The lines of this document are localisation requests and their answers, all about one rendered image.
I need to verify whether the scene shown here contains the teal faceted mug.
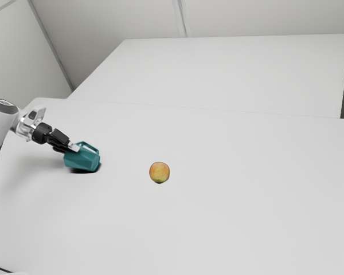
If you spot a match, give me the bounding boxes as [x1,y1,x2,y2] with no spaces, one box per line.
[62,140,100,172]

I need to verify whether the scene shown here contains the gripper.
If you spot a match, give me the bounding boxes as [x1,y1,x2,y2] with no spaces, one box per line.
[32,122,81,155]

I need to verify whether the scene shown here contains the yellow red apple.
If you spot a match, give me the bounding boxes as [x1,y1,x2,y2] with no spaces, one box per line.
[148,161,171,184]

